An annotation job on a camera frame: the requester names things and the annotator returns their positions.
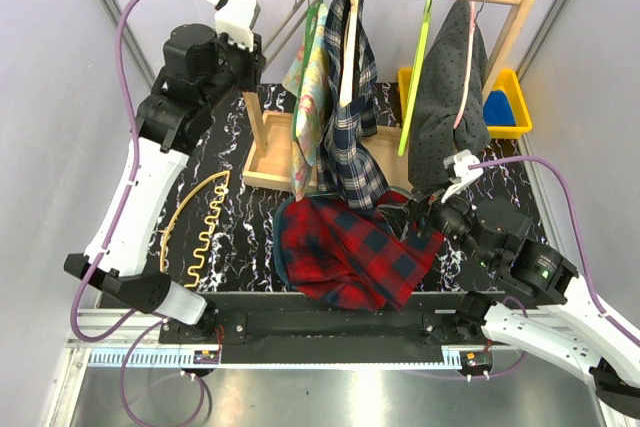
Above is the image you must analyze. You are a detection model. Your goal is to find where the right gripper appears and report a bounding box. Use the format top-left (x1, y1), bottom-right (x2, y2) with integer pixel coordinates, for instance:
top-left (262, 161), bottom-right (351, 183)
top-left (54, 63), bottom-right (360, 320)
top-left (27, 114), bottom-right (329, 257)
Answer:
top-left (375, 178), bottom-right (495, 268)

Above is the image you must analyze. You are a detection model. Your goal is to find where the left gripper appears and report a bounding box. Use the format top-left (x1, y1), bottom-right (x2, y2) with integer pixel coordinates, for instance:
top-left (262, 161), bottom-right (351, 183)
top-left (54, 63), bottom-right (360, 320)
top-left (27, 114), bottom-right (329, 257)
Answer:
top-left (201, 24), bottom-right (267, 110)

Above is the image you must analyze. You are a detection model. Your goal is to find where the red plaid skirt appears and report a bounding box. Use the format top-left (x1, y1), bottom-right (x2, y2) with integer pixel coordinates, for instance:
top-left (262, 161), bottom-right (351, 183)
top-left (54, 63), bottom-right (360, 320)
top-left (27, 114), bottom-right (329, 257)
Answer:
top-left (282, 198), bottom-right (444, 311)

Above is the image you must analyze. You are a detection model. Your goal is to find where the navy plaid skirt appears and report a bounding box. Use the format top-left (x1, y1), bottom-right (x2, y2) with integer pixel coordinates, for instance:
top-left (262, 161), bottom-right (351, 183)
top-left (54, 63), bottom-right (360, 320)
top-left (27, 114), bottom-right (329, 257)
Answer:
top-left (316, 0), bottom-right (389, 210)

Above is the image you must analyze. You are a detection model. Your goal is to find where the floral pastel skirt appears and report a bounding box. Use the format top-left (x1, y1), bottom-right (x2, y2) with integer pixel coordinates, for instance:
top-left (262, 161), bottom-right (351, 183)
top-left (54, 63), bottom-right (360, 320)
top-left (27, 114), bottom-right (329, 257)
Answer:
top-left (283, 2), bottom-right (330, 201)

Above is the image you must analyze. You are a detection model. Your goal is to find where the wooden hanger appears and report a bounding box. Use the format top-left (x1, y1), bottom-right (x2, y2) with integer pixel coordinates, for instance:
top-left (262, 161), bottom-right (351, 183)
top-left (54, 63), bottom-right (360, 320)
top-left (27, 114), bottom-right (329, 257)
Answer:
top-left (339, 0), bottom-right (359, 107)

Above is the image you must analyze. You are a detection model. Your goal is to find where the cream wavy hanger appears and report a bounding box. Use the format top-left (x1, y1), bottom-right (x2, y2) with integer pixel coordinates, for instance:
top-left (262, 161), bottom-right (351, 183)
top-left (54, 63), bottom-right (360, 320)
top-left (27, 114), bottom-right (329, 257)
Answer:
top-left (159, 169), bottom-right (232, 290)

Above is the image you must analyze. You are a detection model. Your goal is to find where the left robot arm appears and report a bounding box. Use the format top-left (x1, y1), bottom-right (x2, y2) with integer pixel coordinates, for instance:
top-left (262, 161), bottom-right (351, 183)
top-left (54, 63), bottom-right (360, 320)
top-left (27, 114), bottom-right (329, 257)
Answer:
top-left (64, 24), bottom-right (265, 343)

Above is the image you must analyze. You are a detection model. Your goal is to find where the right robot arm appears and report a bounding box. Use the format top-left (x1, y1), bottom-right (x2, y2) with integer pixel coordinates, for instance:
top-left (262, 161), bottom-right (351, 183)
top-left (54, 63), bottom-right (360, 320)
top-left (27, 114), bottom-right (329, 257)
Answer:
top-left (378, 196), bottom-right (639, 418)

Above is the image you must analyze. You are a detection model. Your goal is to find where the grey dotted skirt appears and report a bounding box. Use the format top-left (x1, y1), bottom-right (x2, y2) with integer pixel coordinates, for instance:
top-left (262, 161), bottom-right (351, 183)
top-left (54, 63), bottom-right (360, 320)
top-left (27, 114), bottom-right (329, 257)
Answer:
top-left (408, 0), bottom-right (490, 192)

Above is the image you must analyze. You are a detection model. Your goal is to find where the lime green hanger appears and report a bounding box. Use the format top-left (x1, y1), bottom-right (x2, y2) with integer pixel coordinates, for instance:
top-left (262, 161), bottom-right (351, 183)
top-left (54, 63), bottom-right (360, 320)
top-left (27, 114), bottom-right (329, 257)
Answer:
top-left (397, 0), bottom-right (433, 157)

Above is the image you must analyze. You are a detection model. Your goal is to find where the pink hanger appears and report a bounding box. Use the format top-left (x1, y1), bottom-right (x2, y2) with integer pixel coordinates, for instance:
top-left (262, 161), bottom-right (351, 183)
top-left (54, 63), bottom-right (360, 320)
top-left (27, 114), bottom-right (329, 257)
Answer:
top-left (453, 1), bottom-right (476, 131)

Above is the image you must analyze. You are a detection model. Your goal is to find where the wooden clothes rack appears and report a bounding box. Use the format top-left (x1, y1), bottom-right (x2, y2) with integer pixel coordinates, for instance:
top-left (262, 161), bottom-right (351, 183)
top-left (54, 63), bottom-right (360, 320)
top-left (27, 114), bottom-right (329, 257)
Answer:
top-left (209, 0), bottom-right (540, 193)

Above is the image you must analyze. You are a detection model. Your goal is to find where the teal plastic tray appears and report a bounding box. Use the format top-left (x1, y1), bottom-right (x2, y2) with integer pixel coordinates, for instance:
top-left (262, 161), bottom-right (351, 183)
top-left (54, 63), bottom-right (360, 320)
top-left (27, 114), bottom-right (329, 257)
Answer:
top-left (271, 189), bottom-right (401, 291)

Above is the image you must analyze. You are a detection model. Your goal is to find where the blue cloth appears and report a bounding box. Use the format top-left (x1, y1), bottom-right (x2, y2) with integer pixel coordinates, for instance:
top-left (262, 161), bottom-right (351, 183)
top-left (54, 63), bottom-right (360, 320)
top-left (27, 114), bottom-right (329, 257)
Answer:
top-left (483, 90), bottom-right (516, 127)

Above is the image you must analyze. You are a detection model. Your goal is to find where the yellow plastic bin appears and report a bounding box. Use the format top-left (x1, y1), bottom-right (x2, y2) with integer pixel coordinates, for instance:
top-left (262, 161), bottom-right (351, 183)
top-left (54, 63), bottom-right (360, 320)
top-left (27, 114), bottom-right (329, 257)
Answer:
top-left (396, 65), bottom-right (534, 139)

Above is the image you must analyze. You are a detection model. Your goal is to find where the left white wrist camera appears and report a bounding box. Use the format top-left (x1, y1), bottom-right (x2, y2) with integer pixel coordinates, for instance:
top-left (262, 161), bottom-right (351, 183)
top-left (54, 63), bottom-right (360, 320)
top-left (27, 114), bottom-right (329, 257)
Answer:
top-left (207, 0), bottom-right (260, 52)

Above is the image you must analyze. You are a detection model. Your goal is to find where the grey wire hanger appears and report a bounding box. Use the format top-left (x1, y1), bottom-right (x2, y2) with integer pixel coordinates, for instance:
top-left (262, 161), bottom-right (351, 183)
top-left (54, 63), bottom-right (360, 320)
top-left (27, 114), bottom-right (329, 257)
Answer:
top-left (263, 0), bottom-right (320, 67)

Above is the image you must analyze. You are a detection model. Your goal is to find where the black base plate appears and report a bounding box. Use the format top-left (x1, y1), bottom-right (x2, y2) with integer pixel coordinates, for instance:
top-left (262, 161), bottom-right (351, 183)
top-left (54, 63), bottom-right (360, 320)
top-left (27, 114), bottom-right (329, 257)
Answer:
top-left (159, 292), bottom-right (500, 378)

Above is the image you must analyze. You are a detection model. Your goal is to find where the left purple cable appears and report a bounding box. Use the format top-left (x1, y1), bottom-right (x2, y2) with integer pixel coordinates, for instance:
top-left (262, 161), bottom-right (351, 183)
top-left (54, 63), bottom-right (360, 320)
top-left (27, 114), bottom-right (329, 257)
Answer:
top-left (69, 0), bottom-right (211, 341)

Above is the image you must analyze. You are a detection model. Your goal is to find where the purple cable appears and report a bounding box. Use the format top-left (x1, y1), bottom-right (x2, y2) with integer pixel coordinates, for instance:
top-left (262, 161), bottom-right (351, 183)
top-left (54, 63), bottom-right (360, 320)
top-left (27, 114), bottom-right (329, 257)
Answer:
top-left (469, 154), bottom-right (640, 348)
top-left (69, 0), bottom-right (211, 341)

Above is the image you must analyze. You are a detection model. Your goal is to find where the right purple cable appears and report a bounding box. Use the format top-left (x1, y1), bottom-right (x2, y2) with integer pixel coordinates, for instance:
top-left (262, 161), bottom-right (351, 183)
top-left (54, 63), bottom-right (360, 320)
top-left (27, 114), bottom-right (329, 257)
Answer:
top-left (469, 154), bottom-right (640, 348)

